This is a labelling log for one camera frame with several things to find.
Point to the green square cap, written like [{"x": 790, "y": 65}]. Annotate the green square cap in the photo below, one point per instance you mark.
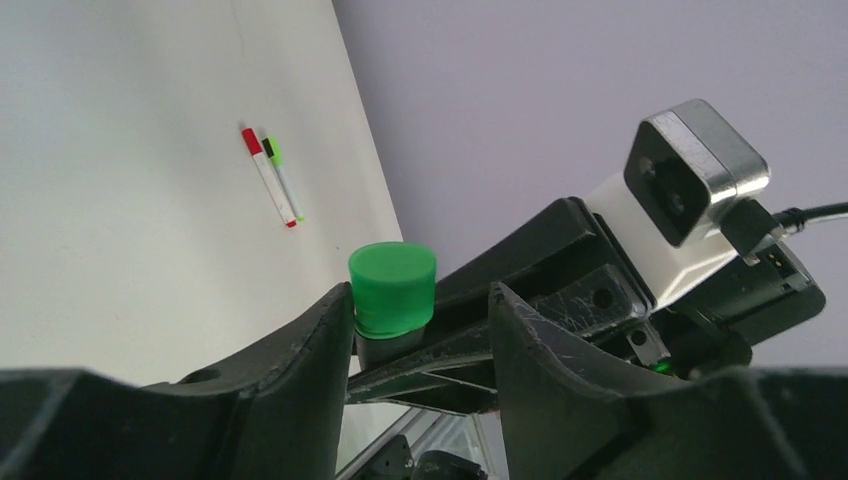
[{"x": 393, "y": 286}]

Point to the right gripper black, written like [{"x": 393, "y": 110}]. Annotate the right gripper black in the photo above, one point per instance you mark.
[{"x": 565, "y": 261}]

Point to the white pen red end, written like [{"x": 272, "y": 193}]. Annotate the white pen red end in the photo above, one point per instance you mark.
[{"x": 269, "y": 177}]

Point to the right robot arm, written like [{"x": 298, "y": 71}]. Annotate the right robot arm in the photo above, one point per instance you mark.
[{"x": 720, "y": 320}]

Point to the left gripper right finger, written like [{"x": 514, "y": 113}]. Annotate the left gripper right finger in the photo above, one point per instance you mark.
[{"x": 569, "y": 410}]

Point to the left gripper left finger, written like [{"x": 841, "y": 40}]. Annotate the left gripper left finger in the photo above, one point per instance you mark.
[{"x": 272, "y": 410}]

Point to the white pen green end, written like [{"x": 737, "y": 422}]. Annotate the white pen green end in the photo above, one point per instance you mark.
[{"x": 274, "y": 153}]

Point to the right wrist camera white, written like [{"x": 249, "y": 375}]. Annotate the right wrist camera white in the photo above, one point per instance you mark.
[{"x": 687, "y": 168}]

